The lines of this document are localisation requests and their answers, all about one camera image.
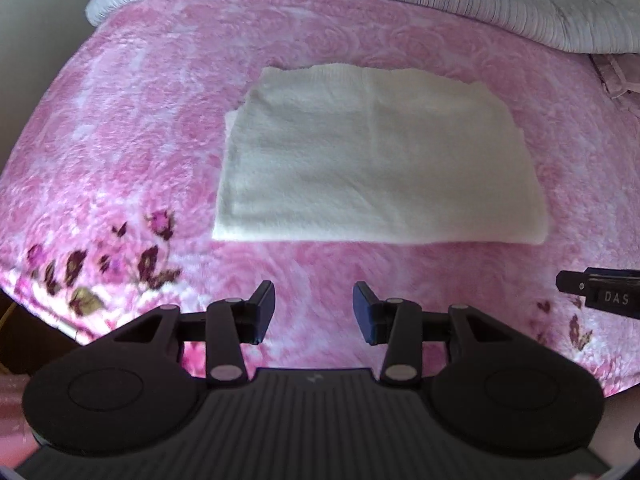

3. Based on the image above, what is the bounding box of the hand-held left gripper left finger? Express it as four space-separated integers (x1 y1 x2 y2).
112 280 277 387

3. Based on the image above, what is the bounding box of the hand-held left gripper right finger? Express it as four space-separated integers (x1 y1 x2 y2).
352 281 523 386

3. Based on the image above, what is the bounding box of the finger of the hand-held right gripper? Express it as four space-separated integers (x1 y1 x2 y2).
556 269 640 296

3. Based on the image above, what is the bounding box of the white striped sweater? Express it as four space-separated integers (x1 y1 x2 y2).
212 64 551 246

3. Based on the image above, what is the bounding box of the purple pillow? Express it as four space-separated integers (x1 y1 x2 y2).
590 52 640 106

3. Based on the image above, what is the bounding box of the pink floral blanket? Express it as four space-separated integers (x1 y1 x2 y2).
0 0 640 401

